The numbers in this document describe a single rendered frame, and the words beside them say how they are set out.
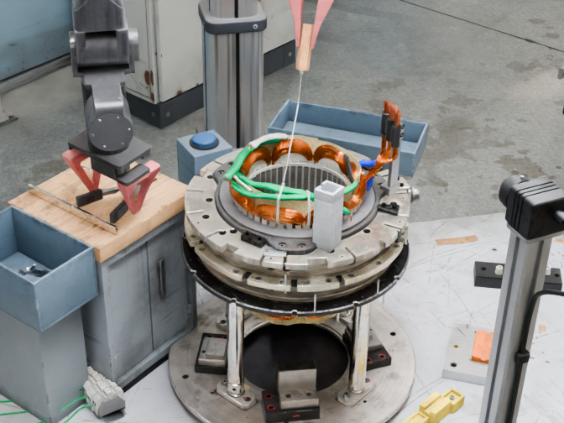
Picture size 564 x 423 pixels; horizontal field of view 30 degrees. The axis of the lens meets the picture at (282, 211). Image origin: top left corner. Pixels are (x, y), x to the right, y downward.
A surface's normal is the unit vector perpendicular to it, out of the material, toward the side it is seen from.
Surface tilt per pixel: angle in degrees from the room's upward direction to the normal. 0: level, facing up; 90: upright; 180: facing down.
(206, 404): 0
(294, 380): 90
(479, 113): 0
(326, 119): 90
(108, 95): 8
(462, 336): 0
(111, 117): 94
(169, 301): 90
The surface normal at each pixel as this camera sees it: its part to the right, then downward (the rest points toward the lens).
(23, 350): -0.61, 0.43
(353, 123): -0.31, 0.52
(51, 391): 0.79, 0.35
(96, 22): 0.22, 0.65
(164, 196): 0.02, -0.83
